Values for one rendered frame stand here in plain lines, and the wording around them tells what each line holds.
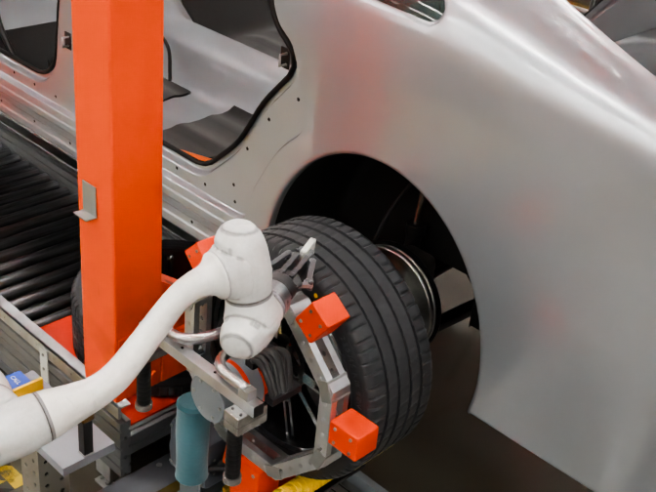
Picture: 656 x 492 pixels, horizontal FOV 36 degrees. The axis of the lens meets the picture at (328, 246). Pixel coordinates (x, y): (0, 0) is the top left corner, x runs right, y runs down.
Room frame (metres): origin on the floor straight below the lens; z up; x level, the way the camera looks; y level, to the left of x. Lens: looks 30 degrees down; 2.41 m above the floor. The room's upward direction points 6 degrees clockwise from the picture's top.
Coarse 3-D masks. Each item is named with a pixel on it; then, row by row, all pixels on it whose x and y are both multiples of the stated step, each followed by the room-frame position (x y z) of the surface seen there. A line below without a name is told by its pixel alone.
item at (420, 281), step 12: (384, 252) 2.46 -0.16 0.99; (396, 252) 2.44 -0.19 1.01; (396, 264) 2.43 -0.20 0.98; (408, 264) 2.40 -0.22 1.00; (408, 276) 2.40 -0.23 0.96; (420, 276) 2.38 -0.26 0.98; (420, 288) 2.37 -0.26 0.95; (420, 300) 2.36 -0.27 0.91; (432, 300) 2.36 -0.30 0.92; (432, 312) 2.35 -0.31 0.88; (432, 324) 2.35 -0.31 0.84
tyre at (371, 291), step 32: (288, 224) 2.29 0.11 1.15; (320, 224) 2.27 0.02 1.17; (320, 256) 2.10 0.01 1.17; (352, 256) 2.14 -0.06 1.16; (384, 256) 2.16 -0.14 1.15; (320, 288) 2.01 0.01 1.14; (352, 288) 2.03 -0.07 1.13; (384, 288) 2.07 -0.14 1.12; (352, 320) 1.96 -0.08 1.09; (384, 320) 2.00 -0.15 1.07; (416, 320) 2.06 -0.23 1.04; (352, 352) 1.93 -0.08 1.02; (384, 352) 1.95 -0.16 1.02; (416, 352) 2.01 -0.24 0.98; (352, 384) 1.92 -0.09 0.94; (384, 384) 1.91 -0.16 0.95; (416, 384) 1.99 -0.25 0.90; (384, 416) 1.90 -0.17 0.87; (416, 416) 2.01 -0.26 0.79; (384, 448) 1.97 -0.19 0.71
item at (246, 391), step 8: (224, 352) 1.89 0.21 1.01; (216, 360) 1.86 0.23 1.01; (224, 360) 1.86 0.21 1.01; (216, 368) 1.84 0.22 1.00; (224, 368) 1.83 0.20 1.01; (224, 376) 1.82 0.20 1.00; (232, 376) 1.81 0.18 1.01; (232, 384) 1.79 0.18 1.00; (240, 384) 1.78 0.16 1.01; (248, 384) 1.78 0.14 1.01; (240, 392) 1.78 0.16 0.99; (248, 392) 1.76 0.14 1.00; (256, 392) 1.78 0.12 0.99; (248, 400) 1.76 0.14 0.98
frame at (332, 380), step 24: (192, 312) 2.18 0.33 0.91; (288, 312) 1.95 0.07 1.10; (312, 360) 1.91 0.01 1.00; (336, 360) 1.91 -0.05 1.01; (336, 384) 1.87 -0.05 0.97; (336, 408) 1.89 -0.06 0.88; (264, 456) 1.99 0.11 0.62; (288, 456) 2.00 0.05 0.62; (312, 456) 1.87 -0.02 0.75; (336, 456) 1.88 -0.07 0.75
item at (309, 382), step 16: (224, 304) 2.25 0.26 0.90; (288, 336) 2.10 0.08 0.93; (336, 352) 1.96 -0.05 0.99; (304, 368) 2.06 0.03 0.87; (304, 384) 2.07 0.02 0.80; (288, 400) 2.08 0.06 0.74; (304, 400) 2.05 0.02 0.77; (272, 416) 2.16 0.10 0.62; (288, 416) 2.09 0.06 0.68; (304, 416) 2.18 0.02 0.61; (272, 432) 2.10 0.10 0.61; (288, 432) 2.08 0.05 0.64; (304, 432) 2.10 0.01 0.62; (288, 448) 2.04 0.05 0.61; (304, 448) 2.01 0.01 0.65
